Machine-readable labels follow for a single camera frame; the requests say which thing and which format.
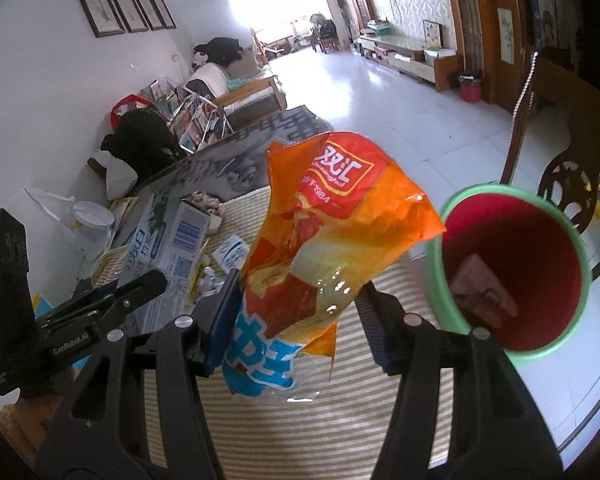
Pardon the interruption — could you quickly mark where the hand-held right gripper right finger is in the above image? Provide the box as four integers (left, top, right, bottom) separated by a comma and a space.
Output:
355, 280, 566, 480

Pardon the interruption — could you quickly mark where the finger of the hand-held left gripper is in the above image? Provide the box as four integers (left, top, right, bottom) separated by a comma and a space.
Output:
35, 270, 168, 343
75, 281, 121, 306

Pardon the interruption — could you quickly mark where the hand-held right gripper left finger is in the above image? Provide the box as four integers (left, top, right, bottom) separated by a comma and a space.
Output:
35, 269, 243, 480

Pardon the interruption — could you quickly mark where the white milk carton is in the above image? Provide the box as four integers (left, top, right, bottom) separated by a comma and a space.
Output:
211, 234, 252, 275

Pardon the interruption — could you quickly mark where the orange snack bag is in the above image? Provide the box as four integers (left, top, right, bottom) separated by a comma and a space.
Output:
222, 131, 447, 403

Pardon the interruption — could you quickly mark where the red bin with green rim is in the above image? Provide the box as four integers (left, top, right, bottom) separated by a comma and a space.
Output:
426, 183, 593, 372

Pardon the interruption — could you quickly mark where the person's left forearm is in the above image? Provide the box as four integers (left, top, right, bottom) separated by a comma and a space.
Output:
0, 360, 91, 468

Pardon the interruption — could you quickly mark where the teal and yellow box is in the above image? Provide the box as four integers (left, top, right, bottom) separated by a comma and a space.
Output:
32, 292, 57, 318

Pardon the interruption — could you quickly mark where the blue and white cardboard box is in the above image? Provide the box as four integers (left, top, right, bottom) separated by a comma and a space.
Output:
117, 194, 212, 321

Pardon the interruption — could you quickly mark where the white round appliance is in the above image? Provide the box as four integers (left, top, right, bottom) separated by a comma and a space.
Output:
72, 201, 116, 261

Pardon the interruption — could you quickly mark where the brown wrapper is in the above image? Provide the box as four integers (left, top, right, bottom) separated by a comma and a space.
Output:
452, 254, 520, 328

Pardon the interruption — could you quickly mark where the crumpled paper with red print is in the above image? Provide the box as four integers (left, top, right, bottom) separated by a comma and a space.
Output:
187, 192, 226, 218

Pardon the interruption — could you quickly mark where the white stuffed plastic bag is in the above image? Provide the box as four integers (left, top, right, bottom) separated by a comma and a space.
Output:
105, 151, 142, 201

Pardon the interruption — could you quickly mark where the striped table mat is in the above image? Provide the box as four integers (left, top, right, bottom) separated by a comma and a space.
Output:
92, 185, 456, 480

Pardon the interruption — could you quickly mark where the black backpack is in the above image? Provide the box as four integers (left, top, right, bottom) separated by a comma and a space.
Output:
100, 110, 181, 177

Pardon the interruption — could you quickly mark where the grey patterned table cover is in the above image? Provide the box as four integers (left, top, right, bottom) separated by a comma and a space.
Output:
135, 105, 333, 201

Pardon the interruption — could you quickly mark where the magazine rack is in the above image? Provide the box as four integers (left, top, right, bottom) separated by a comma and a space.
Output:
140, 79, 232, 155

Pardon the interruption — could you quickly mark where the red plastic bag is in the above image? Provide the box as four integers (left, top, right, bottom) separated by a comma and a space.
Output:
111, 95, 154, 128

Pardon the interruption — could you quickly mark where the wooden sofa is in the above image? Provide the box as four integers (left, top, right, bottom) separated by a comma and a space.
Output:
187, 50, 287, 130

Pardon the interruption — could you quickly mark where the carved wooden chair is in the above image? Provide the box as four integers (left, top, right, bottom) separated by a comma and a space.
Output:
500, 52, 600, 281

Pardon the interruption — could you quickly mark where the black bag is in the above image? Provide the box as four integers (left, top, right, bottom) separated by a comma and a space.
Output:
200, 37, 244, 67

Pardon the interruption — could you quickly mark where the small red bin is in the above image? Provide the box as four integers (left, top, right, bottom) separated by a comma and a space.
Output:
459, 75, 483, 103

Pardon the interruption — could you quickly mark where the television cabinet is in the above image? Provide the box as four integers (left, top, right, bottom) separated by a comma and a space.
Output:
357, 34, 463, 92

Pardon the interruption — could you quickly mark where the small framed picture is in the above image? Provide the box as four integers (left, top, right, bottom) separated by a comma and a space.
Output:
422, 20, 443, 50

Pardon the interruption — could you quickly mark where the door poster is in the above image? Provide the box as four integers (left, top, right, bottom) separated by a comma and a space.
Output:
496, 8, 516, 63

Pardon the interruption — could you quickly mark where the wooden door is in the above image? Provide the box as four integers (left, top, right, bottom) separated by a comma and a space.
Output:
467, 0, 531, 107

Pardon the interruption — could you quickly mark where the framed wall picture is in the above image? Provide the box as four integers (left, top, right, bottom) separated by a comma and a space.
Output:
144, 0, 177, 30
125, 0, 166, 31
101, 0, 149, 34
68, 0, 126, 38

